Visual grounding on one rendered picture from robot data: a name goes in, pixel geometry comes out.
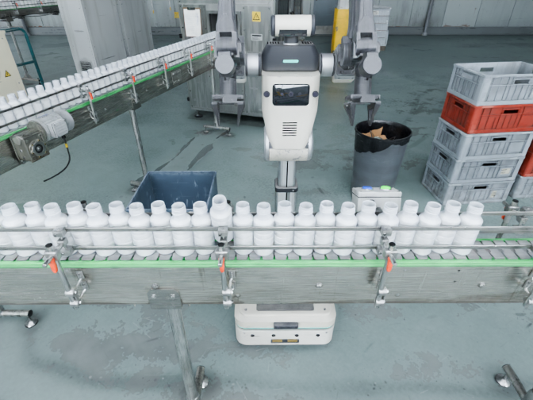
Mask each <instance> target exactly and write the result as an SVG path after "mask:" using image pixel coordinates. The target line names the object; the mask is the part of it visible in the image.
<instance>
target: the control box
mask: <svg viewBox="0 0 533 400"><path fill-rule="evenodd" d="M371 199H373V200H374V201H375V203H376V207H381V208H382V210H383V207H384V205H385V203H386V202H395V203H396V204H398V211H397V212H400V210H401V192H400V191H399V190H397V189H395V188H393V187H390V189H382V188H380V187H372V189H363V188H362V187H353V188H352V200H351V202H353V203H354V204H355V211H356V212H360V211H361V207H362V203H363V201H365V200H371Z"/></svg>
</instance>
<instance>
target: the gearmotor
mask: <svg viewBox="0 0 533 400"><path fill-rule="evenodd" d="M74 127H75V121H74V119H73V117H72V116H71V115H70V114H69V113H68V112H67V111H66V110H56V111H54V112H51V113H46V114H45V115H42V116H40V117H37V118H36V119H33V120H31V121H29V123H28V124H27V129H23V130H21V131H19V132H17V133H14V134H12V135H11V136H9V139H10V141H11V144H12V145H13V149H14V151H15V154H16V156H17V158H18V160H19V161H20V163H21V164H25V163H26V161H31V162H32V163H34V162H36V161H38V160H40V159H42V158H44V157H45V156H48V155H49V154H50V152H49V150H48V146H47V144H46V142H47V141H49V140H51V139H53V138H59V137H62V139H63V140H64V143H65V146H66V148H67V153H68V156H69V160H68V163H67V166H66V167H65V168H64V169H63V170H62V171H61V172H59V173H58V174H56V175H53V176H52V177H51V178H48V179H45V180H44V182H45V181H48V180H49V179H52V178H54V177H56V176H57V175H59V174H60V173H62V172H63V171H64V170H65V169H66V168H67V167H68V165H69V163H70V161H71V156H70V153H69V149H68V146H67V142H66V140H65V138H66V136H65V134H67V133H69V131H70V130H72V129H73V128H74Z"/></svg>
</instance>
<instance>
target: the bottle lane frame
mask: <svg viewBox="0 0 533 400"><path fill-rule="evenodd" d="M69 257H70V256H69ZM69 257H68V258H67V260H60V263H61V265H62V267H63V270H64V272H65V275H66V276H67V280H68V282H69V283H70V285H71V287H75V285H76V284H77V282H78V281H79V278H78V276H77V274H76V271H82V273H83V274H84V277H85V278H84V279H82V281H86V283H87V285H88V287H89V289H86V292H85V293H84V295H83V297H82V304H81V305H134V304H150V303H149V300H148V295H147V292H148V291H149V290H150V289H151V288H153V289H156V288H174V289H176V290H177V291H178V292H179V294H180V298H181V303H182V304H224V300H223V294H222V284H221V275H220V268H219V267H218V266H217V265H218V260H211V256H210V257H209V259H208V260H198V256H197V258H196V260H185V256H184V258H183V260H172V257H171V258H170V260H159V257H158V259H157V260H146V258H147V257H145V259H144V260H133V258H132V259H131V260H121V258H119V259H118V260H107V259H108V257H107V258H106V259H105V260H94V258H95V257H94V258H93V259H92V260H82V258H81V259H80V260H68V259H69ZM504 257H505V256H504ZM517 257H518V256H517ZM440 258H441V259H440V260H431V259H430V258H429V257H428V259H427V260H418V259H417V258H416V257H415V259H414V260H405V259H404V257H403V256H402V260H396V262H397V266H396V267H394V266H392V269H391V271H390V272H388V275H387V279H386V282H385V287H386V289H388V291H389V293H387V295H386V296H385V303H524V301H523V298H524V297H526V296H527V293H526V292H525V291H524V289H525V287H523V285H524V284H525V282H526V280H527V279H531V277H529V275H530V273H531V271H532V269H533V258H530V259H529V260H522V259H520V258H519V257H518V259H517V260H509V259H507V258H506V257H505V259H504V260H495V259H494V258H493V257H492V259H491V260H483V259H482V258H481V257H480V256H479V260H470V259H468V258H467V256H466V260H457V259H455V258H453V259H452V260H444V259H443V258H442V257H441V256H440ZM3 259H4V258H3ZM3 259H2V260H0V305H70V299H69V297H67V296H66V295H65V289H64V287H63V284H62V282H61V280H60V278H59V275H58V273H57V272H56V273H54V272H53V271H52V269H51V268H50V266H49V265H48V266H47V267H46V268H44V267H42V264H43V263H44V261H45V260H43V258H42V259H41V260H39V261H30V260H29V259H30V258H29V259H28V260H26V261H17V259H15V260H14V261H4V260H3ZM384 262H385V260H380V259H379V258H378V257H377V256H376V260H366V258H365V257H363V260H353V259H352V257H351V259H350V260H341V259H340V258H339V257H338V259H337V260H328V259H327V257H326V256H325V257H324V260H315V259H314V258H313V256H312V259H311V260H302V259H301V257H300V256H299V260H289V259H288V256H287V257H286V260H276V259H275V256H274V258H273V259H272V260H263V258H262V257H261V258H260V260H250V258H249V257H248V258H247V260H237V258H236V257H235V259H234V260H225V263H226V273H227V283H228V287H229V281H230V278H229V273H228V270H235V278H233V280H232V281H236V288H234V290H233V293H232V300H234V303H233V304H347V303H374V298H375V297H376V294H377V284H378V280H380V277H379V275H380V272H381V270H382V269H383V266H384Z"/></svg>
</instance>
